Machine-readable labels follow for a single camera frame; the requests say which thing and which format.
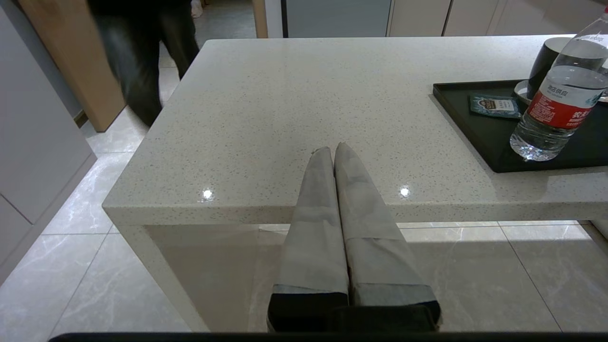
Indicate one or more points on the clear water bottle red cap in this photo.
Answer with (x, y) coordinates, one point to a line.
(558, 109)

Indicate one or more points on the black mug white inside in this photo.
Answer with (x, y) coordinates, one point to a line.
(544, 64)

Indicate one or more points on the tall grey refrigerator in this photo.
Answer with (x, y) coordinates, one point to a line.
(337, 19)

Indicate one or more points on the white plastic bag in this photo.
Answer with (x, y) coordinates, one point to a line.
(196, 7)

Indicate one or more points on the white storage cabinet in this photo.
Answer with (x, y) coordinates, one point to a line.
(33, 133)

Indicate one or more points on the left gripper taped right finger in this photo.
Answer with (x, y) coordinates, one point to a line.
(375, 247)

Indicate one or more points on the round white coaster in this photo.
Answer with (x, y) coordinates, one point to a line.
(521, 91)

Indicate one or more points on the person in black clothes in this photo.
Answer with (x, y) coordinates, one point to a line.
(137, 61)

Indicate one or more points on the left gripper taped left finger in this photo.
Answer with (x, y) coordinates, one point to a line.
(313, 237)

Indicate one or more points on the black rectangular serving tray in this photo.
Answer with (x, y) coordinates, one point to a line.
(484, 135)

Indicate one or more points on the brown wooden door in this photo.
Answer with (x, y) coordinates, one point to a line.
(71, 57)

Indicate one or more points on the teal tea sachet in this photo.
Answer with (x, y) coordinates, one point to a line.
(494, 106)

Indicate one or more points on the grey kitchen base cabinet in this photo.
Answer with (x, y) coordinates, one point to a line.
(498, 16)

